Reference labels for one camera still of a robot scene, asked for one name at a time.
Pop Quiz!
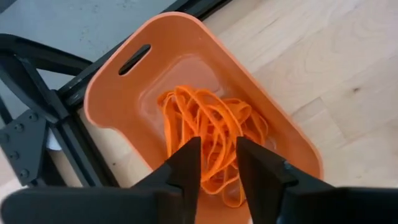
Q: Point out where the orange plastic basket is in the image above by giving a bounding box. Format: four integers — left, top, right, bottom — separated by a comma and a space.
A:
83, 11, 324, 224

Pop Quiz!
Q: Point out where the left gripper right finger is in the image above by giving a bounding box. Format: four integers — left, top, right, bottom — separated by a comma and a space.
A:
236, 136, 398, 224

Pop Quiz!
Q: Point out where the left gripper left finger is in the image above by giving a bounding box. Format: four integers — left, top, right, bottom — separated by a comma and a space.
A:
1, 136, 201, 224

